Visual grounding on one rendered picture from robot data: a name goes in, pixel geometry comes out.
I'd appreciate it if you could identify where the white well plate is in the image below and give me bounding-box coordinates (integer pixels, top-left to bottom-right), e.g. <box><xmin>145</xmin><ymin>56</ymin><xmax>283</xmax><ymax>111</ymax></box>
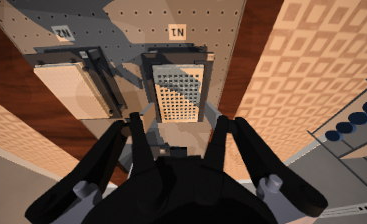
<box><xmin>152</xmin><ymin>64</ymin><xmax>204</xmax><ymax>123</ymax></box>

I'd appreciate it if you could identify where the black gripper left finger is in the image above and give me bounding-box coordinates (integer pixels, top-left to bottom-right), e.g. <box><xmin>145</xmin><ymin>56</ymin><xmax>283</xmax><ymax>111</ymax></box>
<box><xmin>24</xmin><ymin>103</ymin><xmax>164</xmax><ymax>224</ymax></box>

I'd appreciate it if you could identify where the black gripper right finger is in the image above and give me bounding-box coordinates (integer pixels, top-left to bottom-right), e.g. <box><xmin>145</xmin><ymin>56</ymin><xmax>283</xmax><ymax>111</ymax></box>
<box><xmin>193</xmin><ymin>101</ymin><xmax>328</xmax><ymax>224</ymax></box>

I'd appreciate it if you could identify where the tan square label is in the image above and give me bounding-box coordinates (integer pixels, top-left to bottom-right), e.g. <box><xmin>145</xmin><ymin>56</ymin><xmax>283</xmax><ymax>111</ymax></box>
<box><xmin>169</xmin><ymin>24</ymin><xmax>186</xmax><ymax>40</ymax></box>

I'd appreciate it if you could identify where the grey label with black text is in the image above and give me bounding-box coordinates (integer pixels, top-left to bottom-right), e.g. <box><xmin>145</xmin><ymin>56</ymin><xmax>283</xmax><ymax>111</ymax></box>
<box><xmin>51</xmin><ymin>25</ymin><xmax>75</xmax><ymax>42</ymax></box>

